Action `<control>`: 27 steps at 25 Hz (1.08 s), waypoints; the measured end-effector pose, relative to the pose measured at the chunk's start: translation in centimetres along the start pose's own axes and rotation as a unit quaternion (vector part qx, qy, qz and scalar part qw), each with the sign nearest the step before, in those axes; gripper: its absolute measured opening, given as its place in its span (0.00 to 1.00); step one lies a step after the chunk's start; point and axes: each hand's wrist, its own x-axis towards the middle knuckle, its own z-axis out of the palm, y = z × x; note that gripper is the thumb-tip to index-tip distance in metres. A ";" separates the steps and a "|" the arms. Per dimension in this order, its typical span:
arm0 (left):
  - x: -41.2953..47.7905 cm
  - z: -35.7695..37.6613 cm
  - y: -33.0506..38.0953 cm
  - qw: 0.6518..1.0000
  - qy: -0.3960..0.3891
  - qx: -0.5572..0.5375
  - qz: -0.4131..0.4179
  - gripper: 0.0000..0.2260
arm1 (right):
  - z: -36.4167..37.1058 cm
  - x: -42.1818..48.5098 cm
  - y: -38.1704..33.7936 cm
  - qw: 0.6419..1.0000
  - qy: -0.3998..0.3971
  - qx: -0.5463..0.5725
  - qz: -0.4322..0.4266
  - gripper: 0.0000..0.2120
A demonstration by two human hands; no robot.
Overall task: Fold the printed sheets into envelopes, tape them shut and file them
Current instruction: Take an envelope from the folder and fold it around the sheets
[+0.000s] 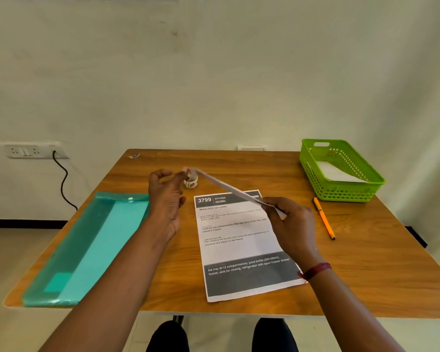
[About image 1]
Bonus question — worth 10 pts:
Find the black power cable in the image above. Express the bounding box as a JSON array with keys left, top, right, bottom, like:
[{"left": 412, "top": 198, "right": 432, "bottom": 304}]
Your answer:
[{"left": 52, "top": 151, "right": 78, "bottom": 211}]

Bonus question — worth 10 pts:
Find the person's right hand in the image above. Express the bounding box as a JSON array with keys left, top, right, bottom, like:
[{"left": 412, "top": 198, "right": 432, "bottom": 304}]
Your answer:
[{"left": 260, "top": 197, "right": 324, "bottom": 272}]

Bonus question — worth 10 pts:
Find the dark red wrist band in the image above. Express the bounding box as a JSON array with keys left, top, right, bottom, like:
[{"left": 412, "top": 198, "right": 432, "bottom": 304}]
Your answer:
[{"left": 297, "top": 262, "right": 332, "bottom": 283}]

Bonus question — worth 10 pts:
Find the green translucent plastic folder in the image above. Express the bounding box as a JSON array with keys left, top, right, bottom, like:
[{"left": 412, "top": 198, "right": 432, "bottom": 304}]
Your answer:
[{"left": 22, "top": 191, "right": 151, "bottom": 308}]

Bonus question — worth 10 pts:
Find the person's leg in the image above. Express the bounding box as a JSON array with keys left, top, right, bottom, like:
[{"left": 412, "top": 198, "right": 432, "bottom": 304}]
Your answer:
[
  {"left": 146, "top": 320, "right": 190, "bottom": 352},
  {"left": 252, "top": 318, "right": 300, "bottom": 352}
]

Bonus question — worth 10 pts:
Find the black skirting board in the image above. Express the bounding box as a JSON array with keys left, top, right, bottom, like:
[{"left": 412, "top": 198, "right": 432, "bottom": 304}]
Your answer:
[{"left": 0, "top": 219, "right": 428, "bottom": 249}]

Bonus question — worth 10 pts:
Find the green plastic basket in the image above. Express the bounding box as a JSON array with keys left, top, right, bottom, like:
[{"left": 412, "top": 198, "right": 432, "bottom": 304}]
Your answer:
[{"left": 299, "top": 138, "right": 386, "bottom": 203}]

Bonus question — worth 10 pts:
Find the orange pen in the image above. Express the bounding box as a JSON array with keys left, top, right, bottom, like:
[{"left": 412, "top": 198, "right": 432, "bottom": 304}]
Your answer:
[{"left": 312, "top": 197, "right": 336, "bottom": 241}]

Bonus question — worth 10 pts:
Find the white wall socket panel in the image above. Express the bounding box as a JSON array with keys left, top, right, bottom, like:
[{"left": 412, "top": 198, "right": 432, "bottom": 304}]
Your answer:
[{"left": 0, "top": 141, "right": 70, "bottom": 160}]

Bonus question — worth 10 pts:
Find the person's right forearm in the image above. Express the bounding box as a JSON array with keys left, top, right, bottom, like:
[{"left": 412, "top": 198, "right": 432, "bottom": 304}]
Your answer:
[{"left": 308, "top": 269, "right": 406, "bottom": 352}]

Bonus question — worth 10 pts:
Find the person's left forearm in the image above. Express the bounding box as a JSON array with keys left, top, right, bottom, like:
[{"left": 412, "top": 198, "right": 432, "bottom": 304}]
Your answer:
[{"left": 38, "top": 230, "right": 169, "bottom": 352}]

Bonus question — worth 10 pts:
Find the person's right leg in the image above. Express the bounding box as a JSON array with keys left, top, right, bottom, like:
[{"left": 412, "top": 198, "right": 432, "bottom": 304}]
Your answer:
[{"left": 252, "top": 318, "right": 300, "bottom": 352}]

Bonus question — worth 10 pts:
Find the printed white paper sheet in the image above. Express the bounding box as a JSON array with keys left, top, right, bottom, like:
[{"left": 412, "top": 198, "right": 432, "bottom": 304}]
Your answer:
[{"left": 193, "top": 189, "right": 306, "bottom": 303}]

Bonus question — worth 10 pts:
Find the person's left leg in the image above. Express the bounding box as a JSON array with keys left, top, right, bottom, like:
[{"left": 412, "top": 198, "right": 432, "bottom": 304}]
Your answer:
[{"left": 146, "top": 320, "right": 190, "bottom": 352}]

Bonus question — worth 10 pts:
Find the person's left hand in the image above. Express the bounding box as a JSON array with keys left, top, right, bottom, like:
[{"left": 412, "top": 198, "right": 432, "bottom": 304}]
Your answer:
[{"left": 148, "top": 169, "right": 188, "bottom": 242}]

